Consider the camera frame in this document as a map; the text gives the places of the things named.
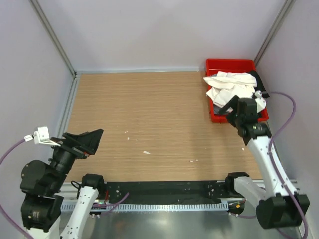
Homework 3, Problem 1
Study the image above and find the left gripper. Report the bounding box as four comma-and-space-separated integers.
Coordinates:
49, 127, 103, 190

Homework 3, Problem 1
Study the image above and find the white t shirt red print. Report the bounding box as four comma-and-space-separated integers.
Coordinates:
203, 71, 257, 108

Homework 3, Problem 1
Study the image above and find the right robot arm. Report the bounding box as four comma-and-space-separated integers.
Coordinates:
220, 96, 310, 229

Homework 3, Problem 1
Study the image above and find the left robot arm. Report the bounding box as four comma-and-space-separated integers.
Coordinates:
20, 126, 106, 239

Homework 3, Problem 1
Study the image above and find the grey folded t shirt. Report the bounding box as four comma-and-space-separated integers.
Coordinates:
213, 104, 229, 115

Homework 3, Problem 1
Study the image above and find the black t shirt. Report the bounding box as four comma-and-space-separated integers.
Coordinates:
248, 70, 270, 99

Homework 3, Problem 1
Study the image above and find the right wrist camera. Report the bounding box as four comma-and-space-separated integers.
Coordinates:
252, 90, 266, 113

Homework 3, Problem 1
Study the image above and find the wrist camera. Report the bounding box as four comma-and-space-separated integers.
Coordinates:
252, 90, 266, 113
24, 126, 60, 147

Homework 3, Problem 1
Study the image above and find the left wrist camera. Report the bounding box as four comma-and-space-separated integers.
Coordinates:
24, 126, 60, 147

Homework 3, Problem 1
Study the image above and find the slotted cable duct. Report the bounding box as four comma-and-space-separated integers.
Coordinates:
61, 202, 229, 212

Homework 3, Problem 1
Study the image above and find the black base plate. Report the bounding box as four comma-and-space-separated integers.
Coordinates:
99, 181, 234, 205

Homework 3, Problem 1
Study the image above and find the right aluminium frame post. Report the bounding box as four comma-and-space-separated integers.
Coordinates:
254, 0, 296, 66

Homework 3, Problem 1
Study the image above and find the aluminium frame post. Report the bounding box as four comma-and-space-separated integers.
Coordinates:
254, 0, 296, 66
29, 0, 77, 78

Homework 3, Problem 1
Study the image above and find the left aluminium frame post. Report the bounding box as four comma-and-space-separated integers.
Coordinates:
29, 0, 77, 78

